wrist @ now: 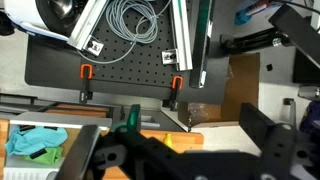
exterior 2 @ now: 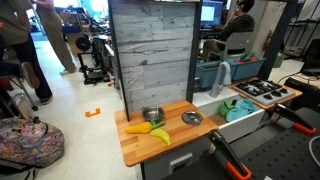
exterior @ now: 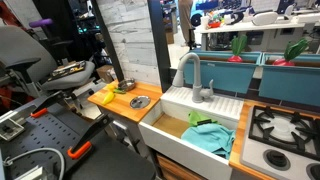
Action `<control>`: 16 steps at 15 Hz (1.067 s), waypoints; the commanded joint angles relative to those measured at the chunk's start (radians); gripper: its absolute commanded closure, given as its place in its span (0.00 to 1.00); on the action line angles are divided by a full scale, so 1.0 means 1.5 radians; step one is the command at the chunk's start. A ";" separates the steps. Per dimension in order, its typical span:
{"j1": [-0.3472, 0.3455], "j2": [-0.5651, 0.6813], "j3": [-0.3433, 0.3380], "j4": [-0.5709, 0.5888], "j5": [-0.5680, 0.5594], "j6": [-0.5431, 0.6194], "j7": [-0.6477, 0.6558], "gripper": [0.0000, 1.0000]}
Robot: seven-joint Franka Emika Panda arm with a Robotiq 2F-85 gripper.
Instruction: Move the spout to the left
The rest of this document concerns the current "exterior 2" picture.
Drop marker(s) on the grey toy stove black grates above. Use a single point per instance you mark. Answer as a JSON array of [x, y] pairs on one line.
[[263, 91]]

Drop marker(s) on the standing person khaki trousers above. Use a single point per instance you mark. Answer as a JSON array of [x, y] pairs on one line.
[[55, 36]]

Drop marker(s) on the red toy radish green leaves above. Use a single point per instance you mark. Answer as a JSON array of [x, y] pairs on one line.
[[254, 59], [243, 56]]

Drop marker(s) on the wooden kitchen counter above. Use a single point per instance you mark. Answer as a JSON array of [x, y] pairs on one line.
[[180, 135]]

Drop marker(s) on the yellow toy carrot green stem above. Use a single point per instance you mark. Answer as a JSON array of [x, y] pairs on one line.
[[140, 128]]

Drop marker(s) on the wooden stove counter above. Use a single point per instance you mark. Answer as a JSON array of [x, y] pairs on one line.
[[293, 96]]

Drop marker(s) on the blue cloth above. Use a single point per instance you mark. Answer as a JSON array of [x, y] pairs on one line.
[[240, 109]]

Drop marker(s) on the white shoe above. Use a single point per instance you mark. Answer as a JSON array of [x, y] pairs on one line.
[[30, 75]]

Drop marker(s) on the black machine stand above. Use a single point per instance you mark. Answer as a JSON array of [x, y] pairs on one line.
[[95, 71]]

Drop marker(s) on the round steel pot lid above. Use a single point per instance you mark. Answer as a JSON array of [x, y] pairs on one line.
[[192, 118]]

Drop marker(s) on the orange floor tape marker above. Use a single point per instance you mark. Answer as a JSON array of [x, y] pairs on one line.
[[92, 114]]

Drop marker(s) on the colourful patterned backpack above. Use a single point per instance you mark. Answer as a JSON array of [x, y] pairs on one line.
[[30, 143]]

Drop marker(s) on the grey plastic chair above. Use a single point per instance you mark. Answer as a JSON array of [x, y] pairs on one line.
[[236, 41]]

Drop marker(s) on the grey toy faucet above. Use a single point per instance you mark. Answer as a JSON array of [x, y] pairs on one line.
[[218, 78]]

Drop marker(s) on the blue planter bin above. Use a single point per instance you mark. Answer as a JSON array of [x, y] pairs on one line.
[[248, 69], [208, 75]]

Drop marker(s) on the seated person dark shirt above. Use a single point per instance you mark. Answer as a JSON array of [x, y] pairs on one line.
[[238, 25]]

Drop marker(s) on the standing person dark trousers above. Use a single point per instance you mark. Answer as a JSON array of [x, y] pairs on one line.
[[25, 50]]

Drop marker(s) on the grey wood backsplash panel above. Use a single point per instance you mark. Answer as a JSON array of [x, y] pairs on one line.
[[153, 50]]

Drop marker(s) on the black kitchen frame post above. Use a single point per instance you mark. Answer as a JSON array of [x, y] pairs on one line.
[[194, 50], [117, 66], [276, 36]]

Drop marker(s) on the yellow toy banana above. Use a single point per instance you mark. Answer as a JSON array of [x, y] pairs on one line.
[[161, 135]]

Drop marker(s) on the computer monitor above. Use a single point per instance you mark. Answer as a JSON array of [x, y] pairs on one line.
[[210, 13]]

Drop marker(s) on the white toy sink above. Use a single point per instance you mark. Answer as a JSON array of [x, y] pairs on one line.
[[241, 126]]

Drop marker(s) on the green cloth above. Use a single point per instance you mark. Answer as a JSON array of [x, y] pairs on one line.
[[225, 107]]

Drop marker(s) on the small steel pot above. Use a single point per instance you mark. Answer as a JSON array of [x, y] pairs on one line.
[[153, 114]]

